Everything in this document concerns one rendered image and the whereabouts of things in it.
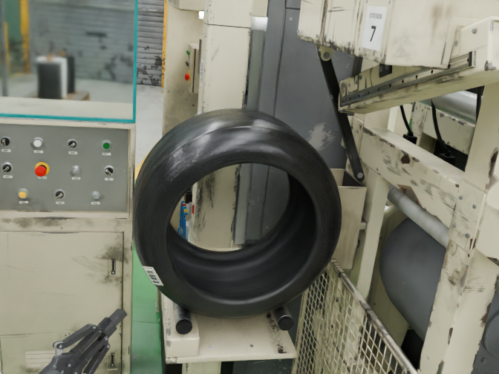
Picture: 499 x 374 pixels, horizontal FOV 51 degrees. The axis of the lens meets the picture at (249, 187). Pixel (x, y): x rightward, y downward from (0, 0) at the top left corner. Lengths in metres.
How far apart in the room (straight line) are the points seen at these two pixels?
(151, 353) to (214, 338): 1.29
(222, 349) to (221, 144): 0.60
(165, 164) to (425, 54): 0.63
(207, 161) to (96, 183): 0.90
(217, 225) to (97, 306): 0.75
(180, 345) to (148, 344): 1.44
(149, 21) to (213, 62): 9.10
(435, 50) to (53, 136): 1.41
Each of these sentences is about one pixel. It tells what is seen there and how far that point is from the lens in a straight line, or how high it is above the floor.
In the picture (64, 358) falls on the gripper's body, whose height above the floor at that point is 0.96.
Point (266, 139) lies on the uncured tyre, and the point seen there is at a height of 1.42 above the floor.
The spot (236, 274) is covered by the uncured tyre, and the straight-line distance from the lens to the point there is 1.67.
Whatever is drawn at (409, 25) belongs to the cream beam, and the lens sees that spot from 1.06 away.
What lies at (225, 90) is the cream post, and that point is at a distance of 1.60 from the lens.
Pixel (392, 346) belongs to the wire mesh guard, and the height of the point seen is 1.00.
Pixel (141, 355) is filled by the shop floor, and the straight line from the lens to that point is 2.85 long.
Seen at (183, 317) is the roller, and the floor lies 0.92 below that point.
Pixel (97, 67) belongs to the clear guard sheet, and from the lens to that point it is 1.97.
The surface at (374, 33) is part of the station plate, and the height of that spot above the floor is 1.69.
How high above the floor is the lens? 1.73
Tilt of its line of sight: 19 degrees down
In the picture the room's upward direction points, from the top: 6 degrees clockwise
